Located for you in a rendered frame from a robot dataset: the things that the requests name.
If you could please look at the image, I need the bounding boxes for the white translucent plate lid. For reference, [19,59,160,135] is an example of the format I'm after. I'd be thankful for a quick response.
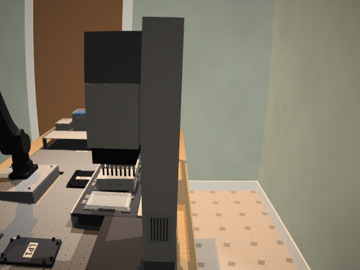
[85,191,132,209]

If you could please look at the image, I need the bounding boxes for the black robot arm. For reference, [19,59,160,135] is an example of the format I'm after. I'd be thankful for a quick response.
[0,92,38,179]

